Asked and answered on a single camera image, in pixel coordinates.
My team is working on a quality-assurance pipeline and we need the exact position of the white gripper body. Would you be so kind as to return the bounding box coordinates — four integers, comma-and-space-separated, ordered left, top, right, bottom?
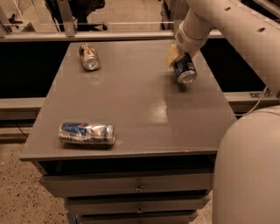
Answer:
175, 22, 209, 53

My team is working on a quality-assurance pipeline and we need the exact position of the blue pepsi can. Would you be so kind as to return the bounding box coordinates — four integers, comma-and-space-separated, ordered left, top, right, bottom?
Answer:
173, 54, 197, 84

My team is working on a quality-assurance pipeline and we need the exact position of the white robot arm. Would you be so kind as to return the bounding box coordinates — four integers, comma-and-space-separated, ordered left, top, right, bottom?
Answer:
167, 0, 280, 224

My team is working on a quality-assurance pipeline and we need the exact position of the brown dented can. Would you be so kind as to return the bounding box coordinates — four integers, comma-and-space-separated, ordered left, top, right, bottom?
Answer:
79, 44, 100, 71

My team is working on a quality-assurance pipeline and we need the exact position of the crushed blue silver can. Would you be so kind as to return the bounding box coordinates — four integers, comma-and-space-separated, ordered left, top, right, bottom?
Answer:
59, 122, 115, 145

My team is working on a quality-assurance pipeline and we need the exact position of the black office chair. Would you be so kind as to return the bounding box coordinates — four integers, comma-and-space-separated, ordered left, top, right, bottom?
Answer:
45, 0, 108, 32

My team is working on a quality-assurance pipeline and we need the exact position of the grey drawer cabinet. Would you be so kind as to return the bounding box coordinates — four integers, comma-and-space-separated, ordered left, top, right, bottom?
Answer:
18, 38, 238, 224

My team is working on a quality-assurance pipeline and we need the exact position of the top grey drawer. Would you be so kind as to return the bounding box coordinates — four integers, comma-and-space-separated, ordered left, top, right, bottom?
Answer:
41, 171, 213, 198

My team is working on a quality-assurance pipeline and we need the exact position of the grey drawer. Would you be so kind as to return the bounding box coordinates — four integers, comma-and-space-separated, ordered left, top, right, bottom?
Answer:
41, 171, 213, 198
78, 211, 198, 224
66, 194, 210, 215

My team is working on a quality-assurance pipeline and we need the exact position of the bottom grey drawer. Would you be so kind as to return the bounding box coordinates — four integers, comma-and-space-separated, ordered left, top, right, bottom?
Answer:
78, 211, 198, 224

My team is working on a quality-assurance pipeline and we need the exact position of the grey metal railing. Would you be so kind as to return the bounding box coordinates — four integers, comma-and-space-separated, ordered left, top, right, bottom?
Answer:
0, 0, 224, 43

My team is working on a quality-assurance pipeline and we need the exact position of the middle grey drawer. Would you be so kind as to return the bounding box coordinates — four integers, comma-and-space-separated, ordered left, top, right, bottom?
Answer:
66, 194, 210, 215

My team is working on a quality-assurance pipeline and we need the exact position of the white cable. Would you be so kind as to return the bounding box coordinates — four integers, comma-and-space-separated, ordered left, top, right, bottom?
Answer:
234, 86, 270, 117

